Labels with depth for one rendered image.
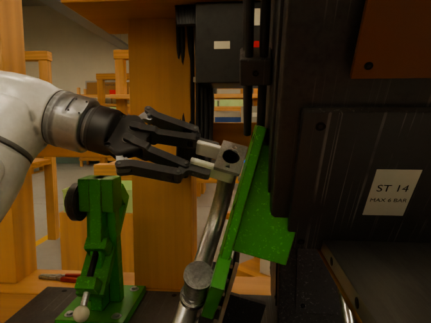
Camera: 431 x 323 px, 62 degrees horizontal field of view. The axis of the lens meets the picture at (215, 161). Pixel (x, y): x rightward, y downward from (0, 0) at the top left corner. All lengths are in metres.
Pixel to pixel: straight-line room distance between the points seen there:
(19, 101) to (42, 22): 11.73
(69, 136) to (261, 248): 0.32
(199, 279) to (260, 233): 0.09
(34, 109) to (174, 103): 0.33
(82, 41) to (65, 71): 1.00
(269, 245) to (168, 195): 0.42
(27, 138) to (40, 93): 0.07
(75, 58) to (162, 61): 10.88
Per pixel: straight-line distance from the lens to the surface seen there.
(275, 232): 0.46
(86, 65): 11.53
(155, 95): 0.83
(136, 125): 0.58
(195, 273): 0.47
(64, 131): 0.58
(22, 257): 1.06
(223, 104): 7.42
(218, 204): 0.61
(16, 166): 0.59
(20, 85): 0.62
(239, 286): 0.93
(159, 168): 0.53
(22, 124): 0.60
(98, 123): 0.56
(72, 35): 11.84
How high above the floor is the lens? 1.28
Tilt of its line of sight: 6 degrees down
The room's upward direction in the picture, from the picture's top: straight up
